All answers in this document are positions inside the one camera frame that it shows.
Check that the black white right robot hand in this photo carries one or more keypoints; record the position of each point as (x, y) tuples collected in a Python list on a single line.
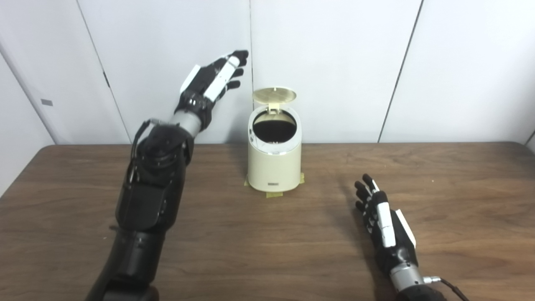
[(397, 246)]

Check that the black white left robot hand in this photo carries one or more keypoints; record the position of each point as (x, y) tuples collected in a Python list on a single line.
[(200, 92)]

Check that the round cream bin lid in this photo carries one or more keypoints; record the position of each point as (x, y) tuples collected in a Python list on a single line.
[(274, 95)]

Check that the cream-colored bin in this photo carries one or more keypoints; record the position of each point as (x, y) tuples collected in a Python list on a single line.
[(273, 171)]

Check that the black wall panel hinge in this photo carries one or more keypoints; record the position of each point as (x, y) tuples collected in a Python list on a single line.
[(106, 79)]

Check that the small gray wall tag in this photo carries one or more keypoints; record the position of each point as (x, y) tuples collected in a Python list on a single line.
[(47, 102)]

